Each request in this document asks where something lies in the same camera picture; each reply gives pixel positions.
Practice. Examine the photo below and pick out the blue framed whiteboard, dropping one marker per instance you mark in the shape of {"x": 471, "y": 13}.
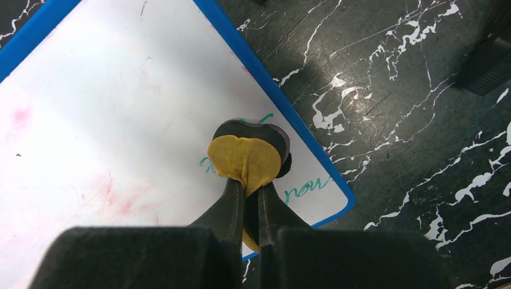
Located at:
{"x": 107, "y": 110}

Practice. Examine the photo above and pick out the yellow bone shaped eraser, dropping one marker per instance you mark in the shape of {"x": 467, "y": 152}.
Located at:
{"x": 254, "y": 154}

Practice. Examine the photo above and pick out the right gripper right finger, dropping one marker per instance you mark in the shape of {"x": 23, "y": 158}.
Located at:
{"x": 294, "y": 255}

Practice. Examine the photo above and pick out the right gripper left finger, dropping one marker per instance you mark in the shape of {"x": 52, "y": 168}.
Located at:
{"x": 205, "y": 254}

